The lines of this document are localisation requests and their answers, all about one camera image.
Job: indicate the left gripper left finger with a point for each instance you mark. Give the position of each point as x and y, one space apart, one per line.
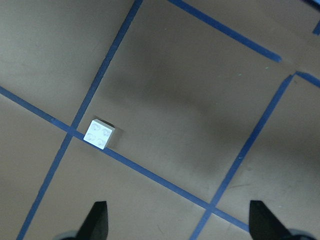
95 225

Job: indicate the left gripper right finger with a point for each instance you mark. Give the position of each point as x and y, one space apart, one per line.
263 224

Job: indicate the white block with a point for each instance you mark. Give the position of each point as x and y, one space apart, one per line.
99 134

